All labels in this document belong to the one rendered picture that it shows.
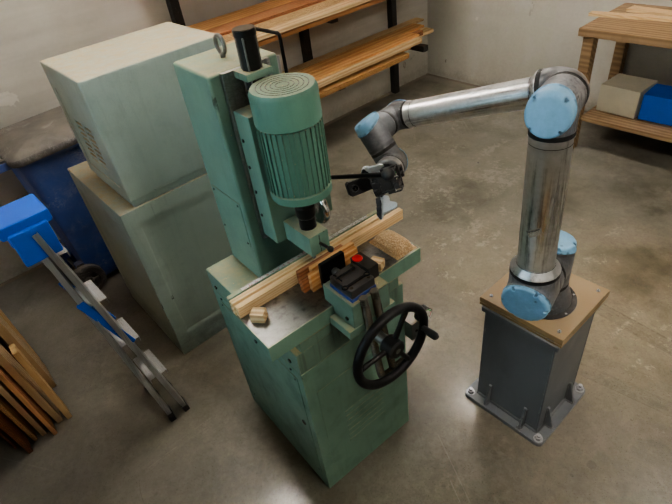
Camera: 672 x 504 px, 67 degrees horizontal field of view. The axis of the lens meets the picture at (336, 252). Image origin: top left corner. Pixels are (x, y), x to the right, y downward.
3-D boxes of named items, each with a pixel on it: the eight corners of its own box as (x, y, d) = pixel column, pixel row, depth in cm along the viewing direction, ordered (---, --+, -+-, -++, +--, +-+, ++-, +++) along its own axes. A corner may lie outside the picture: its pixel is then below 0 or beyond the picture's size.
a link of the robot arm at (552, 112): (561, 298, 168) (600, 72, 123) (545, 332, 157) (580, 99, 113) (515, 285, 176) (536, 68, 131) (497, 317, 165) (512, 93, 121)
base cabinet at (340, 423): (329, 491, 197) (300, 378, 153) (251, 399, 235) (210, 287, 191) (410, 420, 217) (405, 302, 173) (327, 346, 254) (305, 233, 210)
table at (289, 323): (290, 383, 136) (286, 369, 132) (234, 324, 156) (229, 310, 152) (443, 273, 162) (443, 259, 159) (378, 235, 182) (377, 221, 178)
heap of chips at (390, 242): (397, 260, 161) (397, 251, 159) (368, 242, 170) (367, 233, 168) (417, 247, 165) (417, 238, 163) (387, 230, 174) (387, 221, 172)
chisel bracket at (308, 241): (313, 261, 152) (309, 239, 147) (286, 242, 161) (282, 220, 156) (332, 250, 155) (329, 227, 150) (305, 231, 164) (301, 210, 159)
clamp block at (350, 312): (354, 330, 144) (351, 308, 138) (324, 306, 153) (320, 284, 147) (391, 303, 151) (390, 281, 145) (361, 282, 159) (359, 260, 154)
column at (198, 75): (262, 283, 175) (205, 78, 130) (231, 256, 189) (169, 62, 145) (314, 253, 185) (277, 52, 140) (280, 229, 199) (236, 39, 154)
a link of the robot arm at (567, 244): (575, 270, 179) (584, 229, 168) (560, 299, 169) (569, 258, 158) (531, 257, 187) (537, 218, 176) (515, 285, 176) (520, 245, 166)
